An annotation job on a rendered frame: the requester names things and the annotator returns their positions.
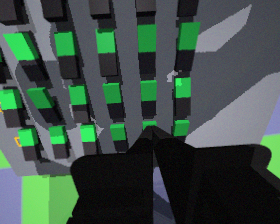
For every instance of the grey switch panel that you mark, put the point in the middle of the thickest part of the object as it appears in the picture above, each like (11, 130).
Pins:
(85, 77)

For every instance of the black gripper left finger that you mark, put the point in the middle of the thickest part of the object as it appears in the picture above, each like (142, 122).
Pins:
(131, 169)

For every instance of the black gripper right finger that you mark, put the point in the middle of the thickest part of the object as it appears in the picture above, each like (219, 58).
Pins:
(181, 166)

